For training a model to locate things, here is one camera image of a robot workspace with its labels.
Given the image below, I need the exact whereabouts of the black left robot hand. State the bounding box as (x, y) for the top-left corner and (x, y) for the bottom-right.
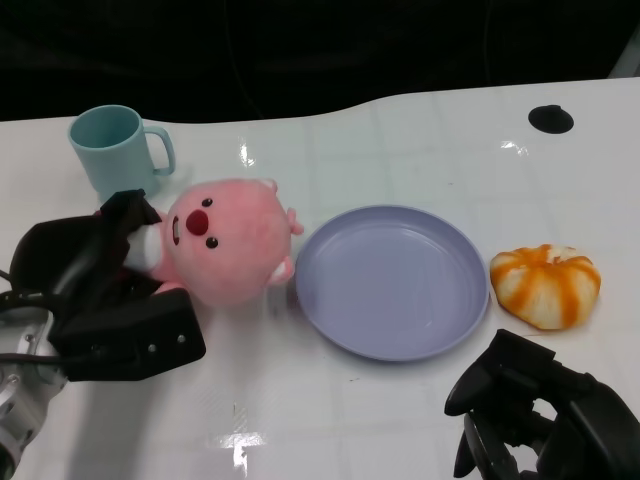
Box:
(9, 188), (207, 384)

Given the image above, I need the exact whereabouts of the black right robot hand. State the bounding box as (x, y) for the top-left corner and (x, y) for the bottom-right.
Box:
(443, 328), (640, 480)

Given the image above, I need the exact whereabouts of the pink plush beaver doll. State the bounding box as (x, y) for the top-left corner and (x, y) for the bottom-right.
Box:
(124, 178), (305, 307)

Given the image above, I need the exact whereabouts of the lavender plastic plate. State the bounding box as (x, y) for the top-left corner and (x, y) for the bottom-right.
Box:
(294, 203), (490, 362)

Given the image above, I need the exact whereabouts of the orange white bun toy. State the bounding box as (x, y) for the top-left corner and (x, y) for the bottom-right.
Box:
(488, 243), (602, 331)

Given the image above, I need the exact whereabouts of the light blue plastic mug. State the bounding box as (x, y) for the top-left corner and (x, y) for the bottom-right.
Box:
(67, 104), (176, 200)

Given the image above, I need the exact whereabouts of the black round table grommet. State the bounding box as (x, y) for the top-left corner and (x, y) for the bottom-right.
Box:
(527, 105), (575, 135)

